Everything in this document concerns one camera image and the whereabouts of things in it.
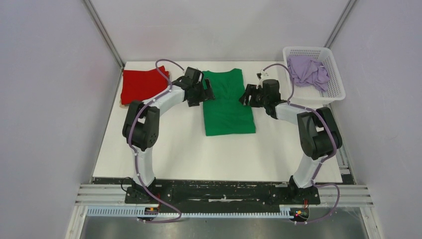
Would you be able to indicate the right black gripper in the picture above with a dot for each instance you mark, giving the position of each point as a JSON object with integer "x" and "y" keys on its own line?
{"x": 251, "y": 90}

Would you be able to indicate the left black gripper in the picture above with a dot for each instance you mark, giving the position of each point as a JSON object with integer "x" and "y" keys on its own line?
{"x": 206, "y": 94}

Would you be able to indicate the green t-shirt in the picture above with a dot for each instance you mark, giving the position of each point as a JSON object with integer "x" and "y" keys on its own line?
{"x": 225, "y": 114}

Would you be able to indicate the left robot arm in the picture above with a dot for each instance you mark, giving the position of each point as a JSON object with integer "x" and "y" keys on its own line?
{"x": 141, "y": 130}

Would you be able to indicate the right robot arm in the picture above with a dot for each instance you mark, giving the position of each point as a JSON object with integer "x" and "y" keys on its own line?
{"x": 318, "y": 132}

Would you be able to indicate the crumpled purple t-shirt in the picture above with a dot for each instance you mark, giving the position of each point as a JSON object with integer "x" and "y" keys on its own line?
{"x": 306, "y": 71}

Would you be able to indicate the white plastic basket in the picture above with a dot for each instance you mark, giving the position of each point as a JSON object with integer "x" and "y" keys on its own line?
{"x": 310, "y": 95}

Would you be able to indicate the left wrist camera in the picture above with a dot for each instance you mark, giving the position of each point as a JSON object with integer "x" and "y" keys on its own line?
{"x": 194, "y": 75}

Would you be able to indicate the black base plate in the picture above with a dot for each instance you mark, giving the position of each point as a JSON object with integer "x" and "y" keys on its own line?
{"x": 202, "y": 196}

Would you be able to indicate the left aluminium corner post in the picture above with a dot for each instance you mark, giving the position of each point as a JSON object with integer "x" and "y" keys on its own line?
{"x": 103, "y": 32}

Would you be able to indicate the aluminium corner post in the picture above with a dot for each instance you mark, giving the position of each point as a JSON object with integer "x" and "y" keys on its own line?
{"x": 103, "y": 32}
{"x": 340, "y": 23}

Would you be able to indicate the right aluminium corner post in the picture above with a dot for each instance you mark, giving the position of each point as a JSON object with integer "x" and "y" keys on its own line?
{"x": 340, "y": 23}

